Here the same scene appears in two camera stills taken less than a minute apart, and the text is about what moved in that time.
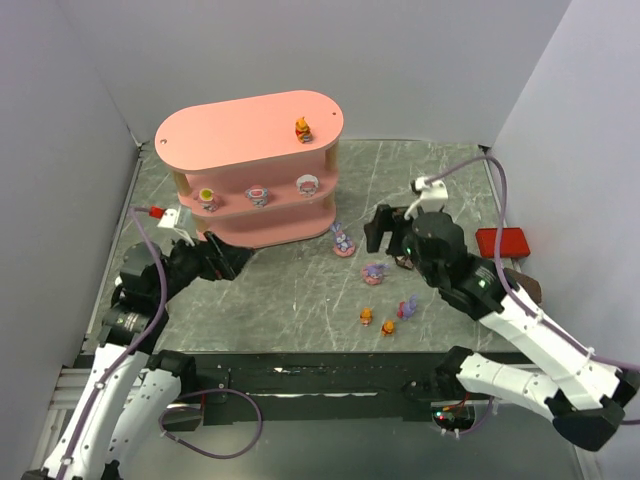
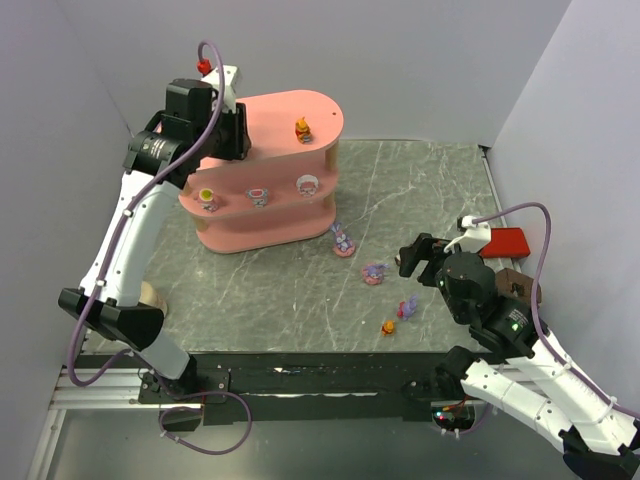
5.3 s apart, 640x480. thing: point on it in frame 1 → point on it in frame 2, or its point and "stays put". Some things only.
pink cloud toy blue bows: [258, 196] stays put
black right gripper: [393, 233] → [417, 253]
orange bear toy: [303, 132] stays put
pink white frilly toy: [306, 185] stays put
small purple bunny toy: [406, 308] stays put
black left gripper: [215, 257] → [237, 132]
